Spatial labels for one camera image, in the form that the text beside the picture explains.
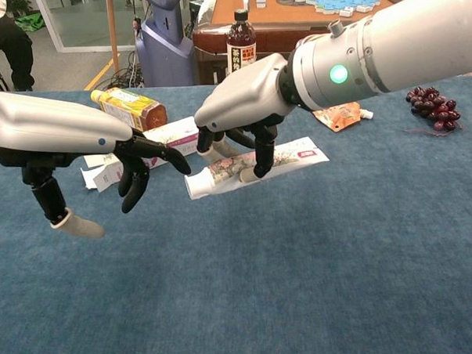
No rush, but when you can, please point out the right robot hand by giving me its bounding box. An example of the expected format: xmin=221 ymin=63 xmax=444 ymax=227
xmin=191 ymin=52 xmax=300 ymax=183

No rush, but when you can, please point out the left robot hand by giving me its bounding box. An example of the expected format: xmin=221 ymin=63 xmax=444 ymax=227
xmin=0 ymin=83 xmax=195 ymax=243

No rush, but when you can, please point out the floral toothpaste tube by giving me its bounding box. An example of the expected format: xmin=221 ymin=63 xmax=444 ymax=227
xmin=182 ymin=135 xmax=332 ymax=201

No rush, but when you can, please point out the floral toothpaste carton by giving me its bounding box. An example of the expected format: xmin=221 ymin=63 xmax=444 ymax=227
xmin=77 ymin=115 xmax=203 ymax=195

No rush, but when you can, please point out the dark tea bottle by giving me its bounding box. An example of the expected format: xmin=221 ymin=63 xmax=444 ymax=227
xmin=224 ymin=9 xmax=259 ymax=77

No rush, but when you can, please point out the person in black trousers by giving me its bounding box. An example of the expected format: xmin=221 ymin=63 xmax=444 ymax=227
xmin=0 ymin=0 xmax=36 ymax=93

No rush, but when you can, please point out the yellow label tea bottle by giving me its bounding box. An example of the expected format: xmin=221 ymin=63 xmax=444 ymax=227
xmin=89 ymin=85 xmax=169 ymax=135

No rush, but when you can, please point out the brown mahjong table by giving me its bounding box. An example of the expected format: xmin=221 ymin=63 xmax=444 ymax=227
xmin=191 ymin=0 xmax=403 ymax=86

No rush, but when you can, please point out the orange spout pouch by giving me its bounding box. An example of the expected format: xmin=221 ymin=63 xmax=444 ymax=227
xmin=312 ymin=101 xmax=375 ymax=135

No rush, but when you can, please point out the green bag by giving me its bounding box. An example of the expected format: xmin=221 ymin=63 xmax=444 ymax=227
xmin=15 ymin=11 xmax=45 ymax=34

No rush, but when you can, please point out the wooden pole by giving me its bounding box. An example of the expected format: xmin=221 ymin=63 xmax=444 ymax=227
xmin=106 ymin=0 xmax=121 ymax=76

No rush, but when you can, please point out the blue table mat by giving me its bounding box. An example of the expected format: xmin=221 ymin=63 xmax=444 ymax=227
xmin=0 ymin=71 xmax=472 ymax=354

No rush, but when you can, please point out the bunch of red grapes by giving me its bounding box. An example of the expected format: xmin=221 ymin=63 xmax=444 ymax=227
xmin=402 ymin=84 xmax=463 ymax=139

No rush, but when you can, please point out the tangle of floor cables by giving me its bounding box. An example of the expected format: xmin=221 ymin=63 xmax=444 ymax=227
xmin=92 ymin=51 xmax=145 ymax=91

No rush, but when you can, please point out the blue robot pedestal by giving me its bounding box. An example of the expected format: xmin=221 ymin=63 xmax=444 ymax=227
xmin=133 ymin=0 xmax=196 ymax=89

